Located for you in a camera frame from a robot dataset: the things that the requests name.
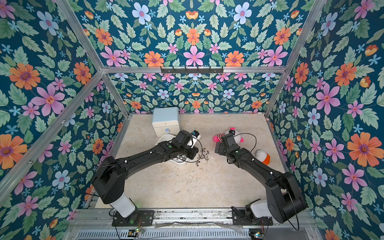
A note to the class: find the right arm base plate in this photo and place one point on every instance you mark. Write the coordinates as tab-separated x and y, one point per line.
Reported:
255	213

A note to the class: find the pink white striped plush toy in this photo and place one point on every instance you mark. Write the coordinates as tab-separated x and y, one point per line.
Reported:
237	135

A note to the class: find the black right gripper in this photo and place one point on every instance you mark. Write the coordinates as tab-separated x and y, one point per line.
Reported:
220	147

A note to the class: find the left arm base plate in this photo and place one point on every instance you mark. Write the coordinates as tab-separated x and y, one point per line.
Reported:
139	218

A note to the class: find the pale blue drawer box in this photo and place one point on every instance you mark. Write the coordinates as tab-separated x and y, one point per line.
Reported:
166	121

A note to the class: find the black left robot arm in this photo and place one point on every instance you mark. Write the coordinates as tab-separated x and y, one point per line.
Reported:
109	179

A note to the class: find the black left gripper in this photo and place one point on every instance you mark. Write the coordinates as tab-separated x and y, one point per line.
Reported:
194	151

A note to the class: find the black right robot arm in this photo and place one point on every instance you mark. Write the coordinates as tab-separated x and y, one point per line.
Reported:
284	198

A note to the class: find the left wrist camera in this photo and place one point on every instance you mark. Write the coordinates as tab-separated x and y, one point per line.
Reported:
196	134

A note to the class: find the black hook rail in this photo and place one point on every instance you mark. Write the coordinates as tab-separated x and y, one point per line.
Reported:
191	70

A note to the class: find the white storage tray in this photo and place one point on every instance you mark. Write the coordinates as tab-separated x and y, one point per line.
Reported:
168	139

